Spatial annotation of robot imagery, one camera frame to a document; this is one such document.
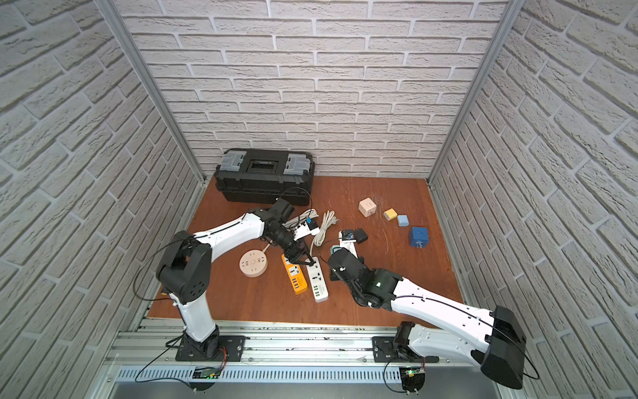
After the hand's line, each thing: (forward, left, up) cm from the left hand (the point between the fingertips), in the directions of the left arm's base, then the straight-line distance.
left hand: (312, 254), depth 84 cm
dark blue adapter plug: (+10, -42, -4) cm, 43 cm away
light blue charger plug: (+19, -38, -7) cm, 43 cm away
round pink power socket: (0, +22, -8) cm, 23 cm away
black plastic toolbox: (+31, +20, +8) cm, 37 cm away
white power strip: (-7, -2, -7) cm, 10 cm away
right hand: (-4, -8, +6) cm, 11 cm away
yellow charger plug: (+23, -34, -7) cm, 41 cm away
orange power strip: (-5, +6, -6) cm, 10 cm away
